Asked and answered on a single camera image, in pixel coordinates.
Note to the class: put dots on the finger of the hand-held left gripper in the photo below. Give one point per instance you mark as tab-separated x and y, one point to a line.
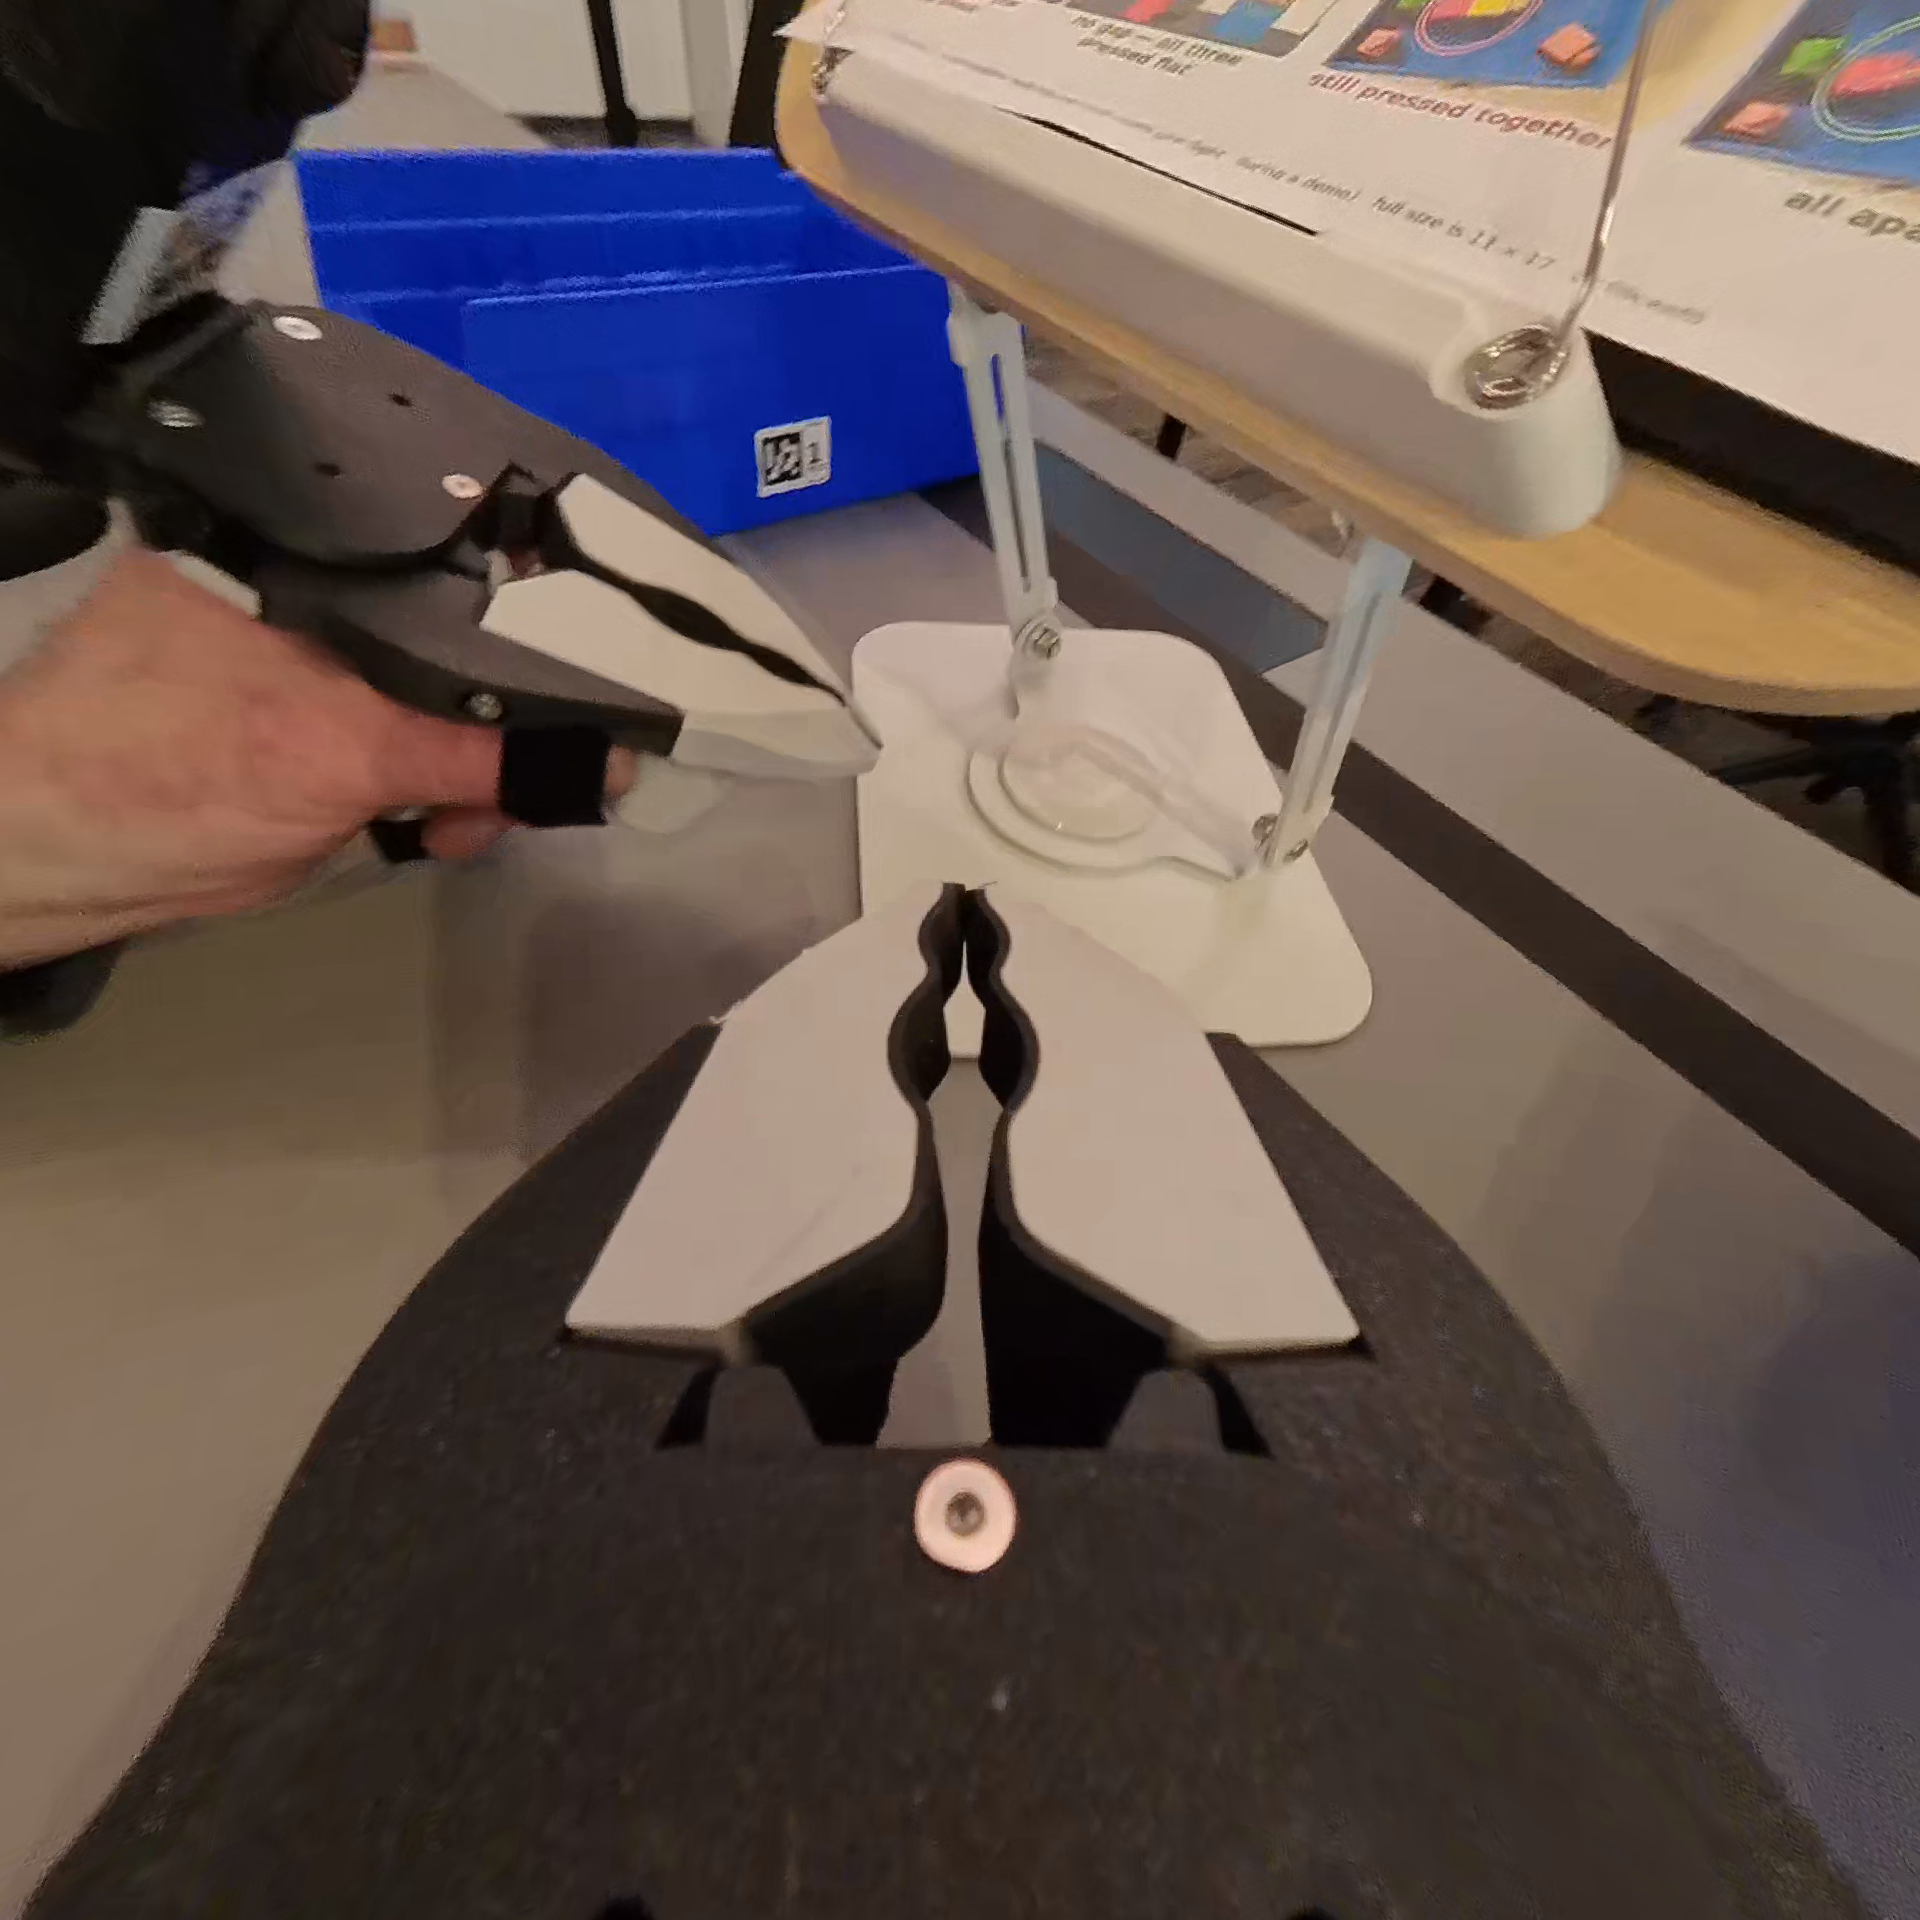
690	578
644	660

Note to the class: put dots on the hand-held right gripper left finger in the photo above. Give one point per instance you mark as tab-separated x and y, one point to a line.
780	1170

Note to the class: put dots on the clear round stand disc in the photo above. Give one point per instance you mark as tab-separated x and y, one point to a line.
1080	795

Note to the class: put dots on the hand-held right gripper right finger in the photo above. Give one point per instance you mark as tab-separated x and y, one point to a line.
1154	1184

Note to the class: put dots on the printed instruction sheet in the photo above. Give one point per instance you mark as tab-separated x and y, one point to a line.
1499	150

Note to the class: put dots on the blue plastic bin with tag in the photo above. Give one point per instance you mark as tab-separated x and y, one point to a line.
599	345

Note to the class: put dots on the grey desk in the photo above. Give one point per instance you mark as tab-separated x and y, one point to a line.
375	1126

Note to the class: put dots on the person's left hand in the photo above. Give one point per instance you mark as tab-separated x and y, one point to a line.
180	750

